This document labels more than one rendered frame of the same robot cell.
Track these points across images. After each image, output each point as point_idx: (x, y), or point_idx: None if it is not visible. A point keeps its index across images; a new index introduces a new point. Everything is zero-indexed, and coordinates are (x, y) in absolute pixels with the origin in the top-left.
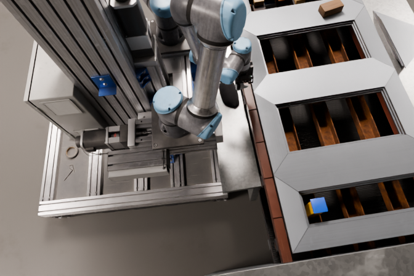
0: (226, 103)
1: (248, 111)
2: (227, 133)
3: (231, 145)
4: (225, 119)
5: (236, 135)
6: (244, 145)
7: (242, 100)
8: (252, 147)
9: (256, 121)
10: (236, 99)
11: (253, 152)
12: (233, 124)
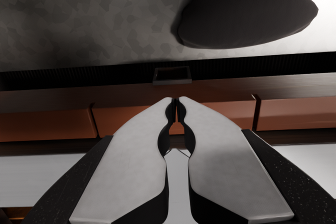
0: None
1: (93, 102)
2: None
3: None
4: None
5: (70, 23)
6: (38, 46)
7: (202, 58)
8: (34, 67)
9: (40, 131)
10: (203, 40)
11: (19, 68)
12: (109, 14)
